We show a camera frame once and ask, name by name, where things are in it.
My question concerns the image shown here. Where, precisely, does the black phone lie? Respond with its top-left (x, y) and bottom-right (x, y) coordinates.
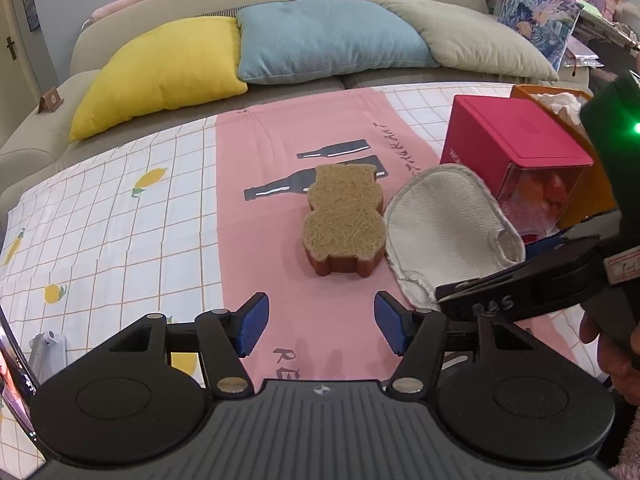
top-left (0, 305), bottom-right (40, 447)

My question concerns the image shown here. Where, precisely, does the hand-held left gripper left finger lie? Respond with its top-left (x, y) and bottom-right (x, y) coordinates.
top-left (106, 291), bottom-right (271, 401)

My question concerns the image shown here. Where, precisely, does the small brown stand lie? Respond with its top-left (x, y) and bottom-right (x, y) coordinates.
top-left (37, 87), bottom-right (66, 114)

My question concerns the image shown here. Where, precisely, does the blue pillow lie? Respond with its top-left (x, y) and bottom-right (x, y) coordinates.
top-left (236, 0), bottom-right (441, 85)

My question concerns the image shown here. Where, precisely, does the floral patterned cushion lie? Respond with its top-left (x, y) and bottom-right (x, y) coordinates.
top-left (499, 0), bottom-right (584, 74)

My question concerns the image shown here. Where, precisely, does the brown bear-shaped sponge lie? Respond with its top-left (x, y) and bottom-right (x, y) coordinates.
top-left (301, 162), bottom-right (386, 279)

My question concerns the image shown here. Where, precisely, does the grey pillow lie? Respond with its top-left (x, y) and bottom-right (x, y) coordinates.
top-left (372, 0), bottom-right (560, 82)

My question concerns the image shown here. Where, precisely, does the orange cardboard box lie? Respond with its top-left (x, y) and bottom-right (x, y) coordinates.
top-left (510, 83), bottom-right (621, 232)

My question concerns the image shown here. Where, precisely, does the orange soft item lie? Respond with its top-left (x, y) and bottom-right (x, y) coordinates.
top-left (519, 169), bottom-right (569, 222)

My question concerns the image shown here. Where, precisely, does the yellow pillow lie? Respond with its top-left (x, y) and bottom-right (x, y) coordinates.
top-left (69, 16), bottom-right (249, 142)

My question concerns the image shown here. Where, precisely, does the pink lidded clear box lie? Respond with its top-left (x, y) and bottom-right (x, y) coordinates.
top-left (440, 95), bottom-right (595, 239)

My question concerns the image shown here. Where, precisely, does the white bath mitt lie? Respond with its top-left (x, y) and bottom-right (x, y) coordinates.
top-left (383, 165), bottom-right (526, 311)

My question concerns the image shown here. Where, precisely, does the purple wall picture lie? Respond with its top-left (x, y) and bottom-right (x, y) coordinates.
top-left (20, 0), bottom-right (42, 32)

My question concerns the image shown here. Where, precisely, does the white small gadget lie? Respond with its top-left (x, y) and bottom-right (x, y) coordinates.
top-left (29, 330), bottom-right (67, 387)

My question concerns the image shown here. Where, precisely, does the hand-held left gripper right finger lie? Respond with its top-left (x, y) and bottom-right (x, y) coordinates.
top-left (374, 290), bottom-right (537, 398)

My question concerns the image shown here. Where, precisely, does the pink fuzzy clothing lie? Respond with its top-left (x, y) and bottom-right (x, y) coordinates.
top-left (606, 447), bottom-right (640, 480)

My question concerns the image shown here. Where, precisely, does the person's right hand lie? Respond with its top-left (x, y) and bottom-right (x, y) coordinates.
top-left (580, 309), bottom-right (640, 407)

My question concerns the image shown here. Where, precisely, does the checked printed tablecloth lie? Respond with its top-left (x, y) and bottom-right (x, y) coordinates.
top-left (0, 82), bottom-right (617, 461)

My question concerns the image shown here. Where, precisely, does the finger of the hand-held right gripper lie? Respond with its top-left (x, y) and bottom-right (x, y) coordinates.
top-left (520, 232), bottom-right (602, 261)
top-left (435, 241), bottom-right (609, 322)

